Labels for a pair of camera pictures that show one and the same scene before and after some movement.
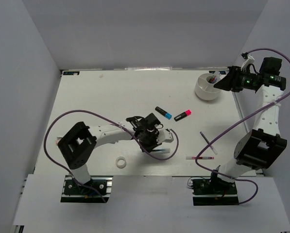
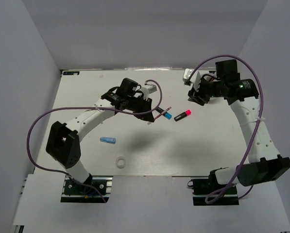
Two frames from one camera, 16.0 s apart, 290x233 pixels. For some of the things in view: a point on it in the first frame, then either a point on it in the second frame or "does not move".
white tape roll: [121, 162] does not move
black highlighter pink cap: [186, 113] does not move
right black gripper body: [242, 80] to [205, 91]
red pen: [200, 158] to [163, 112]
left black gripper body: [149, 140] to [140, 105]
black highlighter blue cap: [166, 114] does not move
